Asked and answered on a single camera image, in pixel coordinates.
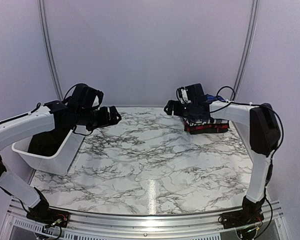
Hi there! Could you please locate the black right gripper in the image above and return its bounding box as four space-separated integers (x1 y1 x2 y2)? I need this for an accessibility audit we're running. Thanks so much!
163 100 196 120

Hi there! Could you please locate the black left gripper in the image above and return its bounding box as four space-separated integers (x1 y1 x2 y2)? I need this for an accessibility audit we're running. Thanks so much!
75 105 121 131

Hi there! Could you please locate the red black shirt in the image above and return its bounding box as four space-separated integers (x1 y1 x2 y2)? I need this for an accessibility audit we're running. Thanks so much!
184 121 230 135

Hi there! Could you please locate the blue plaid long sleeve shirt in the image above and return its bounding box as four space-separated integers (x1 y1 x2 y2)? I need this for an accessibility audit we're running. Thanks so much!
205 94 226 102

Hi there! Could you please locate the black white checked shirt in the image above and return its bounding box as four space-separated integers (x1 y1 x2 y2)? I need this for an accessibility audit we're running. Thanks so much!
183 118 229 127

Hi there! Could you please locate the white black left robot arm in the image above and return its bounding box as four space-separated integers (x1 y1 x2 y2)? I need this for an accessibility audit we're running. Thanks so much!
0 100 122 223

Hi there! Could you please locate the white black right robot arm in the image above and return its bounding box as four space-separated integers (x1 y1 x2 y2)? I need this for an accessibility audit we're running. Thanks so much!
163 97 283 229

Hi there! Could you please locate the black garment in bin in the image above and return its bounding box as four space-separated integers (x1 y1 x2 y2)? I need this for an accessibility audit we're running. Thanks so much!
27 127 71 157

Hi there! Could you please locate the white plastic bin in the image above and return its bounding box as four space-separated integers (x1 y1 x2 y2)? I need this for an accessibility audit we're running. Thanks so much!
11 126 85 176

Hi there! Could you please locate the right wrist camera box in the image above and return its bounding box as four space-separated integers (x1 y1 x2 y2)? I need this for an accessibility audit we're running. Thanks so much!
176 83 205 104

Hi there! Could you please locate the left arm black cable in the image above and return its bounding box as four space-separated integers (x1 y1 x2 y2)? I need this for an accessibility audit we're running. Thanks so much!
62 83 83 103

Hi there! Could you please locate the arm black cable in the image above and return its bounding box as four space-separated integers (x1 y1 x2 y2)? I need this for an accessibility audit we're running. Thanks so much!
216 86 237 102
62 83 83 103

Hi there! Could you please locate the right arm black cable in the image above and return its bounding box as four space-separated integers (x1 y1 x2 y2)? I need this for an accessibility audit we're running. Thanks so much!
216 86 237 102

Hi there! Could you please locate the right aluminium wall post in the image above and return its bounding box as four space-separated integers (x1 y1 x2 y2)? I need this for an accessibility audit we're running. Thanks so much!
231 0 260 100

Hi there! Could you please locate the aluminium wall post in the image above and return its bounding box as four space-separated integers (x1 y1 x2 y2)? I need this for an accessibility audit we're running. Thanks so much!
37 0 64 101
231 0 260 100

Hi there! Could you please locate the left aluminium wall post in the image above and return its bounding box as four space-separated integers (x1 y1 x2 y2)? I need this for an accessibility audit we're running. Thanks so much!
37 0 64 101

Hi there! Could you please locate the aluminium front rail frame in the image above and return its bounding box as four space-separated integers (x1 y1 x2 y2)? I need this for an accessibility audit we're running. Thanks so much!
0 199 292 240

